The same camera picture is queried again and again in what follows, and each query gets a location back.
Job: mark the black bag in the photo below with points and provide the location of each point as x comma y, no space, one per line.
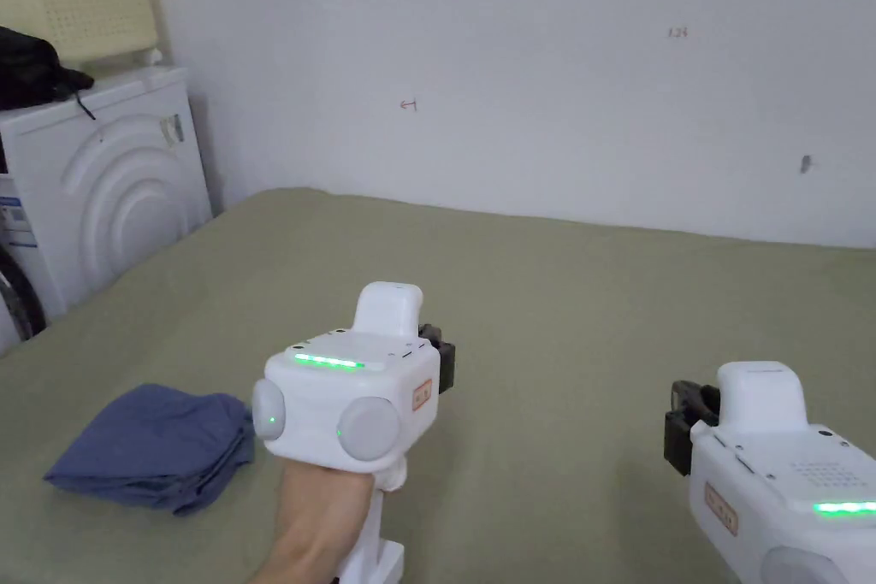
34,74

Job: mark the person's left hand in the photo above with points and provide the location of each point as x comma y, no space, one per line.
321,522

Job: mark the white washing machine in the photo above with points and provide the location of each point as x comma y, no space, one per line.
102,201

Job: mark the bed with pale green sheet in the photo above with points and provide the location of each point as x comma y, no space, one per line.
547,338

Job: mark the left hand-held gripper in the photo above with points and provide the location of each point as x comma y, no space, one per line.
356,392

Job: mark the folded dark blue garment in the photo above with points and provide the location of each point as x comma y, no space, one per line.
154,447

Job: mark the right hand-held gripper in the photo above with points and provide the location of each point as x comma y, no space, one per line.
773,474

